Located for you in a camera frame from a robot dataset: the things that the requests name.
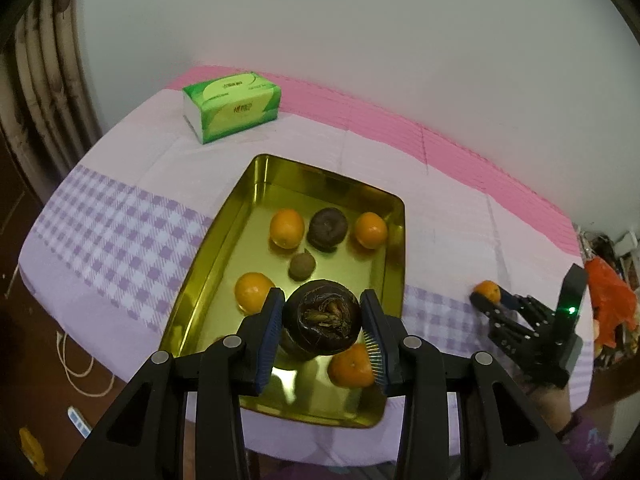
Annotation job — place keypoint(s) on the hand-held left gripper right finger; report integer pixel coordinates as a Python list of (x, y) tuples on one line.
[(372, 340)]

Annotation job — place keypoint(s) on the yellow plastic thing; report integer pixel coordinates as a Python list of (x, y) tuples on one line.
[(32, 447)]

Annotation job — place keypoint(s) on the oval orange citrus fruit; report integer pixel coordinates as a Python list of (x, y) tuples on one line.
[(371, 230)]

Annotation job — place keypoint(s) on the striped beige curtain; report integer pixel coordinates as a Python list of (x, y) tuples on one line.
[(45, 85)]

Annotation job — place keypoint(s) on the white plastic box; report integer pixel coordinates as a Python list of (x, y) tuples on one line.
[(627, 242)]

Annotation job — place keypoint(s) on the white extension socket strip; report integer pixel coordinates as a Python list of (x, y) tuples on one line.
[(78, 421)]

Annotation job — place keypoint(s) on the orange plastic bag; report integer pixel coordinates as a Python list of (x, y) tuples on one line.
[(610, 300)]

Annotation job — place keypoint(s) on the green tissue pack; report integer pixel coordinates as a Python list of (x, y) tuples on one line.
[(235, 110)]

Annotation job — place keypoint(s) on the dark brown mangosteen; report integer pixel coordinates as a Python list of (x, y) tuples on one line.
[(322, 320), (295, 354), (327, 228)]

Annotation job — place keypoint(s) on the small orange tangerine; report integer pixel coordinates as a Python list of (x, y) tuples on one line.
[(255, 292), (286, 227), (351, 365), (489, 291)]

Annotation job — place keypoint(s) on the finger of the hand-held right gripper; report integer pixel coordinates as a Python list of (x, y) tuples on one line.
[(505, 332), (525, 307)]

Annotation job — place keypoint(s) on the brown longan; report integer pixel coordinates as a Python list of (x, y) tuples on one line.
[(302, 266)]

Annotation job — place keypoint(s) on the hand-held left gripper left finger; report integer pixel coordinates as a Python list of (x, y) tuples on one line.
[(267, 340)]

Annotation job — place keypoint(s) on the person's right forearm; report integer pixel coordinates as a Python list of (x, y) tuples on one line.
[(580, 440)]

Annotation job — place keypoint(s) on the pink mat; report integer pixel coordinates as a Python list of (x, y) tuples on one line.
[(400, 125)]

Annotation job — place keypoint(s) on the dark red tin box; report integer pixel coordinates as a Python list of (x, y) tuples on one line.
[(320, 405)]

